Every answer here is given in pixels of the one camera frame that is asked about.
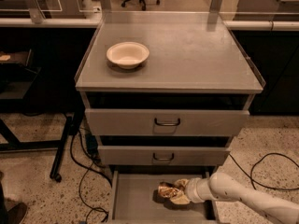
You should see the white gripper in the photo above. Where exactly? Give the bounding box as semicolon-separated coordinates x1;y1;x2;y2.
170;178;212;205

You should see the crushed orange can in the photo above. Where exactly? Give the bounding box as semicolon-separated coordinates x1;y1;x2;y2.
158;182;180;199

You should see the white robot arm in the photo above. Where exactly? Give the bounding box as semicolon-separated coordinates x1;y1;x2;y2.
170;173;299;224

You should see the bottom grey drawer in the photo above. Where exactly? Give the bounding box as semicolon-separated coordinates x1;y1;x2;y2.
108;171;220;224

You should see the grey drawer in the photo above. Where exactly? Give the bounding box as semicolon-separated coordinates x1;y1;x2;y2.
85;91;249;136
108;171;220;224
97;136;230;166

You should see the middle grey drawer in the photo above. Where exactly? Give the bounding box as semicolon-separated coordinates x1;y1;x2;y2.
97;136;230;166

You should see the grey drawer cabinet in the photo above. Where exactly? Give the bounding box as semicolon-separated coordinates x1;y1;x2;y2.
74;10;266;224

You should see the top grey drawer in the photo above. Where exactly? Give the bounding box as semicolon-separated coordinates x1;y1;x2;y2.
85;91;249;136

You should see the brown shoe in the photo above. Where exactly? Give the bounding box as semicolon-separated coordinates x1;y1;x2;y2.
7;203;28;224

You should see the middle drawer metal handle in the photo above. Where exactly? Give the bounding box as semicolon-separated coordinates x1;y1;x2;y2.
152;153;175;161

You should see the drawer metal handle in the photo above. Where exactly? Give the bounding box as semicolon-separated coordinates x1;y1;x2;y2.
152;153;175;161
154;118;181;127

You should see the top drawer metal handle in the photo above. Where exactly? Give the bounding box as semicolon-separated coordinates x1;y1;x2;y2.
154;118;181;127

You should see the black cable right floor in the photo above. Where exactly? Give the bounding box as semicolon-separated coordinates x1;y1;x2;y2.
229;152;299;192

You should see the black cable floor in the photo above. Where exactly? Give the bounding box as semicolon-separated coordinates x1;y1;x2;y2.
229;152;299;192
69;128;113;224

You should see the black cable left floor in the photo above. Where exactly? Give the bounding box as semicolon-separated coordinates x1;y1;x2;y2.
69;128;113;224

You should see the white horizontal rail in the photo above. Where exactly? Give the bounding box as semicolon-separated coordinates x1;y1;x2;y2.
0;18;299;32

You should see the black table frame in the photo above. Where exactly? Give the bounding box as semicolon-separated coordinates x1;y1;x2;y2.
0;49;73;183

